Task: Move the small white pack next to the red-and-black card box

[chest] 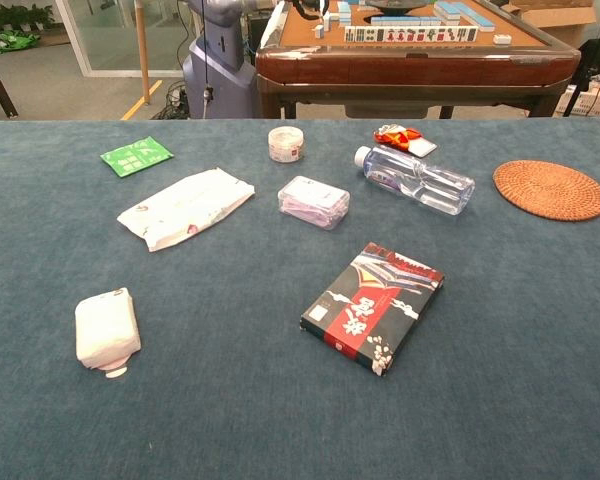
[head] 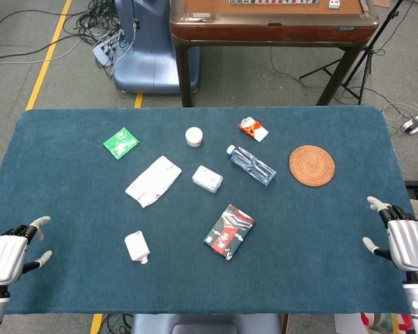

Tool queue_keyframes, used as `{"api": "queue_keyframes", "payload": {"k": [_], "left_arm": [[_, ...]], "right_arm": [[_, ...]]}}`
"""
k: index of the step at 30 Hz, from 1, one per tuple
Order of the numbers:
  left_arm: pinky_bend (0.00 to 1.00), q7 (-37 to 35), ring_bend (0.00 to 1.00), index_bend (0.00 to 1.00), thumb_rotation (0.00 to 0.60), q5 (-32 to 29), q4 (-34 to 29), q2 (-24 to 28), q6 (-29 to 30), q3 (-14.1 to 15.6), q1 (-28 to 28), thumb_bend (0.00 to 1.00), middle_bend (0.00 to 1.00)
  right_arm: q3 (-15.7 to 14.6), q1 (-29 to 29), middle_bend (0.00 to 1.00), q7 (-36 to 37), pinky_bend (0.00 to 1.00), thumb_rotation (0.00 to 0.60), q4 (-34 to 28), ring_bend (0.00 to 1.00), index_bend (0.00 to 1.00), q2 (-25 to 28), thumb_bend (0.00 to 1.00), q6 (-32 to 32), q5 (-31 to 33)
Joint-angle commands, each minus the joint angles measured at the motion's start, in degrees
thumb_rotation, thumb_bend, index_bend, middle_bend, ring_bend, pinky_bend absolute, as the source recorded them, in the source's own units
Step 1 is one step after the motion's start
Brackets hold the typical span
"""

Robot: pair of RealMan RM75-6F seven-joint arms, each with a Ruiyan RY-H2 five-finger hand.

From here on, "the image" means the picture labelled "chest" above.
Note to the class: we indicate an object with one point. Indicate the round clear swab jar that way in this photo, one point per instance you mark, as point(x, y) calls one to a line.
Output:
point(286, 145)

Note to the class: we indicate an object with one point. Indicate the round woven rattan coaster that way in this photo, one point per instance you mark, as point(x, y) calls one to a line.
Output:
point(550, 190)

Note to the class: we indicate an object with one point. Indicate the red orange snack packet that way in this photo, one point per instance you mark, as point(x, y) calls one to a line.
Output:
point(402, 139)

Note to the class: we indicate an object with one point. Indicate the stack of blue mahjong tiles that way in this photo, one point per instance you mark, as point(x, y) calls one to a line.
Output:
point(460, 12)

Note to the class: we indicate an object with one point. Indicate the black red printed box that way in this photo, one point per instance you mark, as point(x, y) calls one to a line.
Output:
point(375, 307)

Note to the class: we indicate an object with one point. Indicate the wooden pole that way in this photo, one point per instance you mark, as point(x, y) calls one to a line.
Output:
point(142, 50)

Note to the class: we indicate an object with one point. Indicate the black tripod stand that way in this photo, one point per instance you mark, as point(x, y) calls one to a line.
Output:
point(587, 60)

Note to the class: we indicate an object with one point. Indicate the clear plastic water bottle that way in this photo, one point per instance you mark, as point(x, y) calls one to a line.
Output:
point(415, 180)

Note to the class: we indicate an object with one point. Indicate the single white mahjong tile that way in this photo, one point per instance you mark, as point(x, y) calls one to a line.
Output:
point(501, 39)

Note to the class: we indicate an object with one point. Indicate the green foil sachet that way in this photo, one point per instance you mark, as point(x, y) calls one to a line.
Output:
point(136, 156)

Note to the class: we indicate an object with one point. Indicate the green plastic bag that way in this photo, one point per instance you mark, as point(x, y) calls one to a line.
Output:
point(12, 42)

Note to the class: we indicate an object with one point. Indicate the brown mahjong table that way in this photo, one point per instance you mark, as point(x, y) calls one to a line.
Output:
point(410, 67)

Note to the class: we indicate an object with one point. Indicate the long white wipes packet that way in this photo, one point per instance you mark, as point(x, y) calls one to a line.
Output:
point(185, 207)

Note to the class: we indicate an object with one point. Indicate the green potted plants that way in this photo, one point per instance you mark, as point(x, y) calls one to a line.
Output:
point(15, 17)

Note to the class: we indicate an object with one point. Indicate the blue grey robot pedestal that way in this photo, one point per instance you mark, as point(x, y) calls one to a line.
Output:
point(220, 75)

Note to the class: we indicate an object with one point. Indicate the cardboard box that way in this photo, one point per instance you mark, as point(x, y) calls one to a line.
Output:
point(555, 17)

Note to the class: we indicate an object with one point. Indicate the row of face-up mahjong tiles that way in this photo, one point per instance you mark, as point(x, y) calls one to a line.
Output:
point(410, 34)

